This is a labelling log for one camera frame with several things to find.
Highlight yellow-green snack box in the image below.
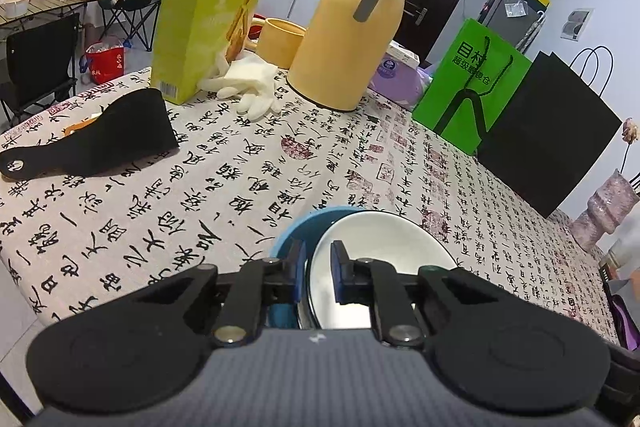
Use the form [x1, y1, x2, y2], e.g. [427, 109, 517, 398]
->
[150, 0, 268, 105]

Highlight yellow thermos jug grey handle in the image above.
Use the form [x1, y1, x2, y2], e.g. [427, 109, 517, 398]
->
[286, 0, 419, 111]

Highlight white rubber gloves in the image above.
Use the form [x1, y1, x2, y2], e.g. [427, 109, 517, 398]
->
[197, 52, 283, 116]

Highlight calligraphy printed tablecloth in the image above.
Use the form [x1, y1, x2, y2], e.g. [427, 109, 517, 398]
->
[0, 66, 640, 353]

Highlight wooden slat folding table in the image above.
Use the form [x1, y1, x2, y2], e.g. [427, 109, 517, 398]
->
[0, 0, 108, 40]

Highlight wall picture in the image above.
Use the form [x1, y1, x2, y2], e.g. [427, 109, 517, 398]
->
[560, 8, 595, 42]

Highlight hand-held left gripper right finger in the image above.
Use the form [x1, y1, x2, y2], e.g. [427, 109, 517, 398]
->
[331, 241, 521, 348]

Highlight black paper bag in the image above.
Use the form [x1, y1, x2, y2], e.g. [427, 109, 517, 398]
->
[477, 46, 623, 219]

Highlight grey refrigerator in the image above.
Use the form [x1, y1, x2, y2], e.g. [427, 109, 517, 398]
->
[480, 0, 543, 52]

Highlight purple tissue pack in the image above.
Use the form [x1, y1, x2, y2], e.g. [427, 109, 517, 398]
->
[369, 52, 436, 110]

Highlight black camping chair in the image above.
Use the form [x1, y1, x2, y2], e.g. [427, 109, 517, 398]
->
[97, 0, 171, 52]

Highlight blue bowl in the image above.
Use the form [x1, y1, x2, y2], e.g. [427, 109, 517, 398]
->
[272, 206, 371, 330]

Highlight dark entrance door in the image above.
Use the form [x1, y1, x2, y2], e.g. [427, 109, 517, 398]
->
[397, 0, 475, 68]

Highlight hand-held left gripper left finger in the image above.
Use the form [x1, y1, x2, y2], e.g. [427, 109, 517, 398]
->
[120, 239, 306, 348]

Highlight black folding chair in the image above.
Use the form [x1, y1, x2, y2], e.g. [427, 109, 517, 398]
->
[0, 13, 81, 128]

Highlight grey purple cloth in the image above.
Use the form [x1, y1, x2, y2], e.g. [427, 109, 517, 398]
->
[607, 292, 640, 352]

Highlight green paper bag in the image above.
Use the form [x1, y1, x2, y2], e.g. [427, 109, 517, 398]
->
[411, 18, 533, 156]

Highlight pink speckled ceramic vase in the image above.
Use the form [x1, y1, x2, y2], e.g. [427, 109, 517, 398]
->
[571, 169, 640, 253]

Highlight dried pink roses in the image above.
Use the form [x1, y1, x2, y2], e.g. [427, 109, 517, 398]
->
[617, 117, 640, 188]

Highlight red bucket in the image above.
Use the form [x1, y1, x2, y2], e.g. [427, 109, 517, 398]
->
[80, 38, 128, 84]

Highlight white flat box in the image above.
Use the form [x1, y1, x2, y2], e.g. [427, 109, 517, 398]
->
[384, 41, 421, 68]

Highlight yellow mug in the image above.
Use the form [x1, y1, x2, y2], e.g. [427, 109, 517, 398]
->
[250, 17, 307, 70]

